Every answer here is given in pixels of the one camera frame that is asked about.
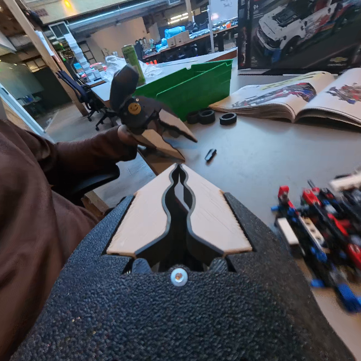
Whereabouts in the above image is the grey desk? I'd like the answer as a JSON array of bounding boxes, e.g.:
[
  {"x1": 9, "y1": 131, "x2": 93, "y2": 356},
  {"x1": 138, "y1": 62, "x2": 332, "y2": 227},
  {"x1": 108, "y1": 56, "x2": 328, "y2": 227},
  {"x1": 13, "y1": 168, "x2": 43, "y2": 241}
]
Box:
[{"x1": 90, "y1": 49, "x2": 361, "y2": 359}]

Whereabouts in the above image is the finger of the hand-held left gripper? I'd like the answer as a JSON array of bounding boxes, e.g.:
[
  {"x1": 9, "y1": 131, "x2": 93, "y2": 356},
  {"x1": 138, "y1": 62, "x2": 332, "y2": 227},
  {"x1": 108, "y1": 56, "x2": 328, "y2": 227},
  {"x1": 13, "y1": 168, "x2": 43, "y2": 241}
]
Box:
[
  {"x1": 135, "y1": 132, "x2": 186, "y2": 162},
  {"x1": 158, "y1": 108, "x2": 198, "y2": 143}
]

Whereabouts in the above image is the green plastic bin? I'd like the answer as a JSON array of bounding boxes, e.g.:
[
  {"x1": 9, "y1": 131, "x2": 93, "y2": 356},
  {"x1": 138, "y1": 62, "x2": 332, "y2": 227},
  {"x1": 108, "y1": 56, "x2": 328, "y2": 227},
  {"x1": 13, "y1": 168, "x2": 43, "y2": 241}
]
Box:
[{"x1": 135, "y1": 59, "x2": 234, "y2": 122}]

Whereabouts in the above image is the black chair armrest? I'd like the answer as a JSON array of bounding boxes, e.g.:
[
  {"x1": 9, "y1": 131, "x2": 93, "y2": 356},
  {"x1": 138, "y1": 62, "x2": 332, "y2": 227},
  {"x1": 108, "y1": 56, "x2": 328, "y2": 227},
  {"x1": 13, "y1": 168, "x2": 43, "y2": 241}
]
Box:
[{"x1": 69, "y1": 166, "x2": 120, "y2": 198}]

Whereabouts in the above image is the wooden pillar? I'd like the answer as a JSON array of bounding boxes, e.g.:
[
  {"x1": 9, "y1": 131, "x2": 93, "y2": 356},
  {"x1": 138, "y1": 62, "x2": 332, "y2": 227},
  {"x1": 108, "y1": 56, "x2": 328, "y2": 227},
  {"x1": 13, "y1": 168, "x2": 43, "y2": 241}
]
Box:
[{"x1": 6, "y1": 0, "x2": 89, "y2": 116}]

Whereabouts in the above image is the open instruction book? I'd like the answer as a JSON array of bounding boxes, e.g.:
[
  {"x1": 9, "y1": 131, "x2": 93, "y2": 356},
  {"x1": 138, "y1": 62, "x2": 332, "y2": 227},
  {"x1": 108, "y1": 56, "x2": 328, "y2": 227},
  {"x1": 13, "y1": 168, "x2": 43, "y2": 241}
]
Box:
[{"x1": 209, "y1": 68, "x2": 361, "y2": 129}]

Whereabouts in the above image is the person's left hand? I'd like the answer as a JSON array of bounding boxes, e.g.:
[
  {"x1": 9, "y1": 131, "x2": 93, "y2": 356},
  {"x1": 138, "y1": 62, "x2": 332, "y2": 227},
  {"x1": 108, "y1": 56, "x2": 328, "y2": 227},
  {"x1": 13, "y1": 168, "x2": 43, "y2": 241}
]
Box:
[{"x1": 117, "y1": 124, "x2": 141, "y2": 147}]

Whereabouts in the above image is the green drink can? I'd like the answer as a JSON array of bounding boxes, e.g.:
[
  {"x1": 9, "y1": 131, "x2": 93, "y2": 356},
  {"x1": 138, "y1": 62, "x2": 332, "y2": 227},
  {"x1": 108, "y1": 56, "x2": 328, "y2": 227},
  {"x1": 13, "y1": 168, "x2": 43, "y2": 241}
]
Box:
[{"x1": 121, "y1": 44, "x2": 146, "y2": 86}]

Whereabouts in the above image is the stack of white boxes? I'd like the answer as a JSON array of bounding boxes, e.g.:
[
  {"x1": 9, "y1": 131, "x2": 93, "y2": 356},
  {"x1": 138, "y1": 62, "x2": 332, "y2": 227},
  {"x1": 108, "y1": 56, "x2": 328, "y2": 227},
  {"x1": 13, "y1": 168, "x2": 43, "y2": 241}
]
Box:
[{"x1": 63, "y1": 33, "x2": 100, "y2": 82}]

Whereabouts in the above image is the dark toy car box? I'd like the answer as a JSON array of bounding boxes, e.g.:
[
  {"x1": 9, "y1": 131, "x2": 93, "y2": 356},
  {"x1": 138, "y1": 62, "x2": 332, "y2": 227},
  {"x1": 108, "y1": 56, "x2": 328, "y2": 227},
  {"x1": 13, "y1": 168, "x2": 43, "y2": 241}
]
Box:
[{"x1": 237, "y1": 0, "x2": 361, "y2": 70}]

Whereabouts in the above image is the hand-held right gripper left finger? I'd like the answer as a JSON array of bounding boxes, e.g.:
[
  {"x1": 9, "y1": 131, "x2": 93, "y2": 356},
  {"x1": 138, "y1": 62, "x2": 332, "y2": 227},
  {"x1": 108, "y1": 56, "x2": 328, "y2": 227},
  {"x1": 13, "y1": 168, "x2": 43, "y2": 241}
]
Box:
[{"x1": 107, "y1": 164, "x2": 180, "y2": 258}]

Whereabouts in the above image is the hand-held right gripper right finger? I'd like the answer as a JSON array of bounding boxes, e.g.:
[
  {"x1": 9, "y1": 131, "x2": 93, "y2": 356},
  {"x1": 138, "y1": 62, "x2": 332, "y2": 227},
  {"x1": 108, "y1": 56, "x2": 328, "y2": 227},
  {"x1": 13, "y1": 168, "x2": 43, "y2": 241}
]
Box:
[{"x1": 182, "y1": 164, "x2": 252, "y2": 256}]

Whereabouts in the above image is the person's left forearm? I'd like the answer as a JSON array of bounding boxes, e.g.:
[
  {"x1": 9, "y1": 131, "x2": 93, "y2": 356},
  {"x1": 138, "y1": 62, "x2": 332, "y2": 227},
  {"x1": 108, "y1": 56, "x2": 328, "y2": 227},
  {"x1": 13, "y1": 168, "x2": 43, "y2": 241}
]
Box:
[{"x1": 37, "y1": 124, "x2": 139, "y2": 187}]

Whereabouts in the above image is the clear plastic bag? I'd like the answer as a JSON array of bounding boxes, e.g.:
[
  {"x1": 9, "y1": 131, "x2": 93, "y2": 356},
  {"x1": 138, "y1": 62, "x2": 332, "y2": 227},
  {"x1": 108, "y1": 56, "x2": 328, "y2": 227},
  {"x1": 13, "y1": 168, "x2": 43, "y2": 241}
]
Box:
[{"x1": 100, "y1": 55, "x2": 164, "y2": 82}]

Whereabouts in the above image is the toy brick race car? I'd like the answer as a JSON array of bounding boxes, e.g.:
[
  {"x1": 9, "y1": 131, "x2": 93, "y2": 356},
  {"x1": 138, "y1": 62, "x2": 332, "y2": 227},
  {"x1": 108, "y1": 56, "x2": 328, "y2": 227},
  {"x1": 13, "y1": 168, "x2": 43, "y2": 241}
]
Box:
[{"x1": 271, "y1": 172, "x2": 361, "y2": 313}]

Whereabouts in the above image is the dark office chair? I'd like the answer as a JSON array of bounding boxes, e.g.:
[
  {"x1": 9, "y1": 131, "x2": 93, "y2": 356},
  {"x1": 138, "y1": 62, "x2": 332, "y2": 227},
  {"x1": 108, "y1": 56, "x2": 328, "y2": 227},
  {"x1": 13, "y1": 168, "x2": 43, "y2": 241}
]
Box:
[{"x1": 56, "y1": 71, "x2": 119, "y2": 131}]

